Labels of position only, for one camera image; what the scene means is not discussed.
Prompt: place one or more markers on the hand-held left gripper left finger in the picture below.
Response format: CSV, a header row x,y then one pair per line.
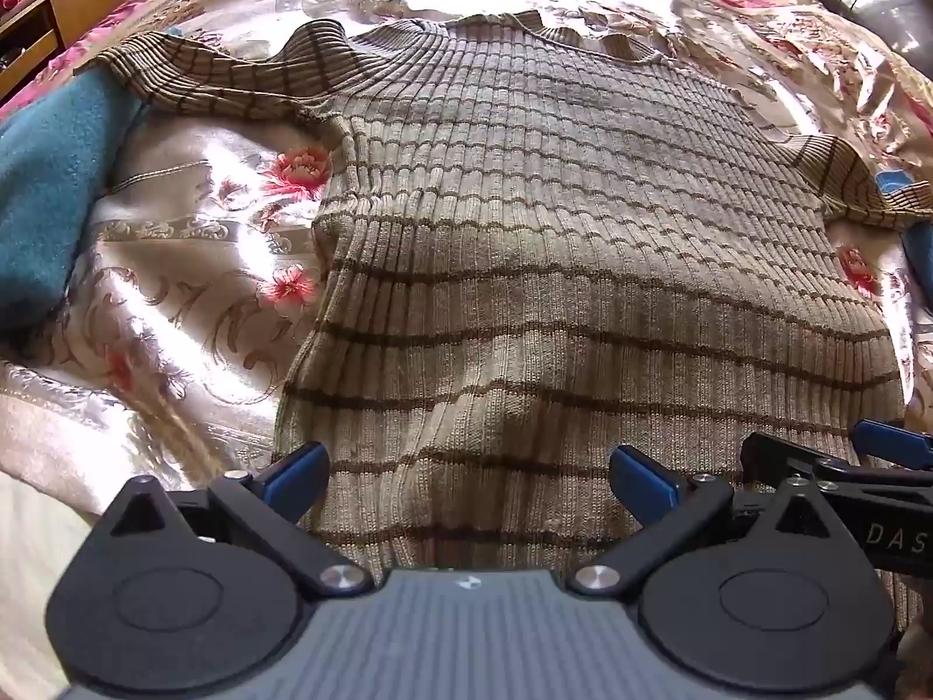
x,y
299,472

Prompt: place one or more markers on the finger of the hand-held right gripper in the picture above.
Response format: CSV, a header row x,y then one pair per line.
x,y
787,456
896,445

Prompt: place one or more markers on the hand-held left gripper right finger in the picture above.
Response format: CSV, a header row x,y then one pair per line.
x,y
641,480

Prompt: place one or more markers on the beige striped knit sweater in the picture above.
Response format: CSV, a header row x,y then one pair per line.
x,y
547,270

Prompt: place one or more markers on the blue cloth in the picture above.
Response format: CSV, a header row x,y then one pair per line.
x,y
917,248

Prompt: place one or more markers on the white bedsheet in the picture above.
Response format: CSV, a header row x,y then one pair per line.
x,y
36,583

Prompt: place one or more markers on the floral satin bedspread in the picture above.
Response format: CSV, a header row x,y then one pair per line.
x,y
219,189

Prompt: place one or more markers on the teal fleece blanket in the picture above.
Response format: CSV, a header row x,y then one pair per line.
x,y
51,182

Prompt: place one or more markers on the wooden bedside cabinet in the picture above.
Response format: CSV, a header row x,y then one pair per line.
x,y
65,22

